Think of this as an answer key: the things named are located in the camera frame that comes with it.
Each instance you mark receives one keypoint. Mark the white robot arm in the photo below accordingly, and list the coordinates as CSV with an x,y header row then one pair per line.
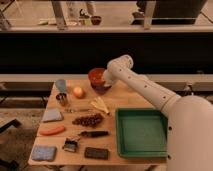
x,y
190,118

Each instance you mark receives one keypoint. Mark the green plastic tray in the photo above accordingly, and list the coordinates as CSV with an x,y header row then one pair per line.
x,y
141,133

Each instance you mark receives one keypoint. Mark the purple bowl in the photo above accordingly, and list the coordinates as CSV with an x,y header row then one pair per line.
x,y
100,89

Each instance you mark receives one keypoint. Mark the yellow banana bunch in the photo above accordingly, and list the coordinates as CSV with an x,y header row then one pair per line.
x,y
99,104

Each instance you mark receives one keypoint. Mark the peach apple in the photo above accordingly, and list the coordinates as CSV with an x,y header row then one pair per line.
x,y
78,92

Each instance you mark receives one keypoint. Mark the bunch of dark grapes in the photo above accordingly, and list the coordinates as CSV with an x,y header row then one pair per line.
x,y
88,121

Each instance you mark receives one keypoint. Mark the small metal cup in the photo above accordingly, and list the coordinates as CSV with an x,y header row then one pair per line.
x,y
62,99

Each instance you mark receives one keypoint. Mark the light blue cup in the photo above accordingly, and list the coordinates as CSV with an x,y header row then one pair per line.
x,y
61,85

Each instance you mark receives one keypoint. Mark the orange carrot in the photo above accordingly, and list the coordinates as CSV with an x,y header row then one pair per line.
x,y
52,131

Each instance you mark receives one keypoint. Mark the background dark red bowl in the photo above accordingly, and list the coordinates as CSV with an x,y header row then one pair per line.
x,y
96,20

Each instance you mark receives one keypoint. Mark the black rectangular block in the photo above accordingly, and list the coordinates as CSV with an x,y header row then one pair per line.
x,y
96,153

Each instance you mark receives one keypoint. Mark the black handled brush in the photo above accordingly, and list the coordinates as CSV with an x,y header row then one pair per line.
x,y
94,133

